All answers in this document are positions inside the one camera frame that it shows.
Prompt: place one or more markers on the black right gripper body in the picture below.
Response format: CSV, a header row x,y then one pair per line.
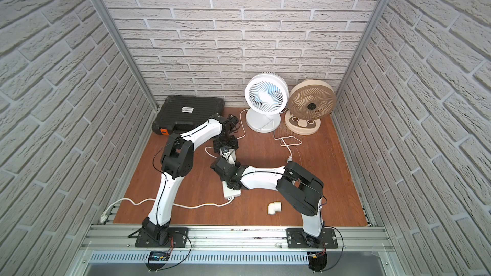
x,y
238,165

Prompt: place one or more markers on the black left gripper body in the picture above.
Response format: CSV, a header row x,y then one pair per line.
x,y
225,144

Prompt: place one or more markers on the white multicolour power strip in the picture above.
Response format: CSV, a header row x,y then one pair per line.
x,y
228,192

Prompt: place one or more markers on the white pvc elbow fitting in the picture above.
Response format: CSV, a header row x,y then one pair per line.
x,y
274,208

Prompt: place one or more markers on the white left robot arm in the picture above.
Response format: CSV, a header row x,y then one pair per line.
x,y
177,162

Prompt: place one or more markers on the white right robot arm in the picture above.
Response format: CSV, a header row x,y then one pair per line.
x,y
300,188

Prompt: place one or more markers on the white desk fan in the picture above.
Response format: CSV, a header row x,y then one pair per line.
x,y
267,95

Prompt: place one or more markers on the beige bear desk fan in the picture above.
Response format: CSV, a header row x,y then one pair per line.
x,y
309,102

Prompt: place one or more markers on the white vent grille strip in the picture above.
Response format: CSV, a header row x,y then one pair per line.
x,y
201,257

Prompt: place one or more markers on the black plastic tool case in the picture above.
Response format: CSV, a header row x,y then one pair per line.
x,y
182,113

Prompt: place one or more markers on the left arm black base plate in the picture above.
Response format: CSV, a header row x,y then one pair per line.
x,y
163,239

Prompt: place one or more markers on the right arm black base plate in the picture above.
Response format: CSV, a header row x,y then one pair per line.
x,y
298,239

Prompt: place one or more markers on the aluminium mounting rail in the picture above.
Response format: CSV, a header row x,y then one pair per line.
x,y
237,238

